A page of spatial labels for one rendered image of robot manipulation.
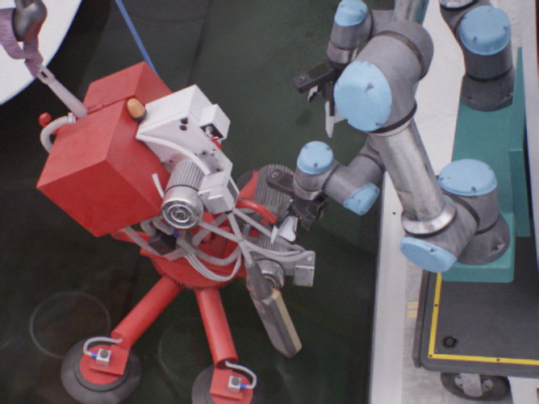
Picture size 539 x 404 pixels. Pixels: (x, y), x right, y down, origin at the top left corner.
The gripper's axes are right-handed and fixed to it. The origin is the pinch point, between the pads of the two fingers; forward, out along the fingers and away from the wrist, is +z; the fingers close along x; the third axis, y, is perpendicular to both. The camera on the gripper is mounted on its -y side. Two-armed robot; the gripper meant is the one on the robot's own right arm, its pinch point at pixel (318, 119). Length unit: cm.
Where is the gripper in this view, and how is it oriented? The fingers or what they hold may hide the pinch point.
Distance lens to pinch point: 261.1
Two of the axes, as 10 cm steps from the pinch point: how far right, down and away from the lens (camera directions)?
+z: -1.7, 7.2, 6.7
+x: -3.3, -6.8, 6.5
